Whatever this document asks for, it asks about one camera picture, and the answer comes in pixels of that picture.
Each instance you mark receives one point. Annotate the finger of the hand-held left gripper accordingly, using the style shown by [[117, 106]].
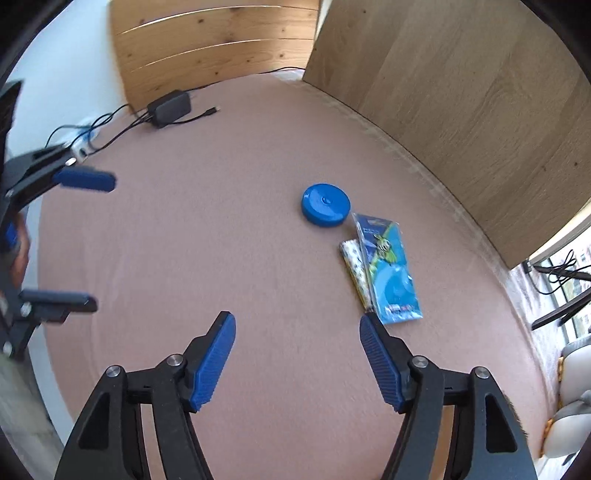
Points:
[[60, 302], [87, 179]]

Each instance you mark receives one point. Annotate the pine slat panel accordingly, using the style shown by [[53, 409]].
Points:
[[207, 46]]

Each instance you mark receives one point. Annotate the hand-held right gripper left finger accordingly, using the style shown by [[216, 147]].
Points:
[[214, 364]]

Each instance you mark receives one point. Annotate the blue printed packet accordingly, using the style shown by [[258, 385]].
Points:
[[390, 272]]

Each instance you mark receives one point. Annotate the blue round tin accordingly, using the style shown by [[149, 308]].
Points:
[[325, 203]]

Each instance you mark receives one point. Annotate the black tripod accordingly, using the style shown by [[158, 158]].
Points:
[[561, 312]]

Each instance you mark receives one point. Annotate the white power strip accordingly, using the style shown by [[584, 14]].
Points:
[[85, 145]]

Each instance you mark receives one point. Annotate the patterned lighter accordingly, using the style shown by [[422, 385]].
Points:
[[353, 261]]

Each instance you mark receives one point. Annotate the black power adapter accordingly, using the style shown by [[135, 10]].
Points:
[[168, 108]]

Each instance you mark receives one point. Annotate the large penguin plush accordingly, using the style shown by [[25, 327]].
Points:
[[579, 350]]

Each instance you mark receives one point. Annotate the small penguin plush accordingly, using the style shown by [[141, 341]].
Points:
[[570, 429]]

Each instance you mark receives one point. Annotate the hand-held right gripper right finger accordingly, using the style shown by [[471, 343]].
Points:
[[381, 364]]

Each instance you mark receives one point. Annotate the light wooden board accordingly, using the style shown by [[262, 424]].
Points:
[[438, 92]]

